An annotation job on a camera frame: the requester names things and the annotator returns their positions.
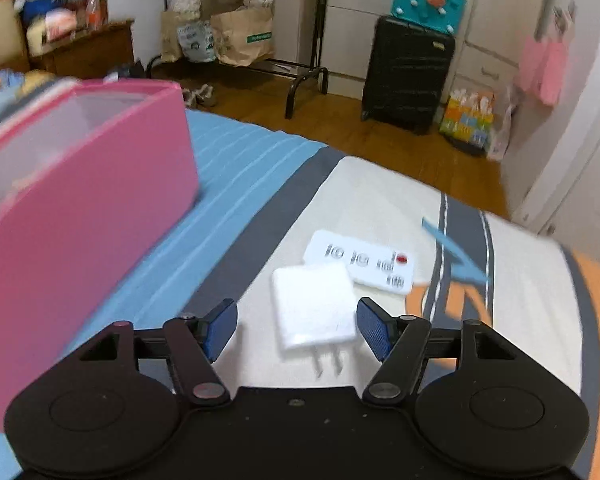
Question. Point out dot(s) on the brown paper bag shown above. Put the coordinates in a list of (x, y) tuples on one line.
[(242, 35)]

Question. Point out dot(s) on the black suitcase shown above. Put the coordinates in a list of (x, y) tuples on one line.
[(407, 75)]

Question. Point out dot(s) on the pair of slippers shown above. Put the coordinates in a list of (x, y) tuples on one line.
[(199, 96)]

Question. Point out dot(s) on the white plug charger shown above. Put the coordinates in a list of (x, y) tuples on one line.
[(310, 305)]

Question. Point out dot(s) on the white door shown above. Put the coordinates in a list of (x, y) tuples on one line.
[(580, 135)]

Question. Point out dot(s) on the pink hanging towels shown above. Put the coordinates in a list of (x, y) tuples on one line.
[(542, 70)]

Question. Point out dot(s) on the pile of clutter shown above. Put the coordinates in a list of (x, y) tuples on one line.
[(55, 15)]

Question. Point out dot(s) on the grey plastic bag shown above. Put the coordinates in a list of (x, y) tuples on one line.
[(195, 40)]

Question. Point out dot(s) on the clear plastic bag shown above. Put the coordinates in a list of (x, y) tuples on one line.
[(502, 130)]

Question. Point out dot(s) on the white wardrobe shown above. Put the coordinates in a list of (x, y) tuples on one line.
[(490, 20)]

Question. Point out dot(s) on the small flat white remote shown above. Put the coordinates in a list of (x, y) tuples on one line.
[(375, 280)]

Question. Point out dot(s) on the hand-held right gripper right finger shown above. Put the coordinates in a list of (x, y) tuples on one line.
[(375, 327)]

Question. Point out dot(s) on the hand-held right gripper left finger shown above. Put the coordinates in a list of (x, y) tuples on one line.
[(222, 327)]

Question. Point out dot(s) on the black clothes rack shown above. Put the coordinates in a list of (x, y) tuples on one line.
[(305, 77)]

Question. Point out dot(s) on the dark cloth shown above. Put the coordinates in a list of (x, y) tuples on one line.
[(125, 72)]

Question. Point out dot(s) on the colourful printed box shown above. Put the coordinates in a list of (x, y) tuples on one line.
[(467, 120)]

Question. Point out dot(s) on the pink storage box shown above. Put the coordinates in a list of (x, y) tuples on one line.
[(80, 235)]

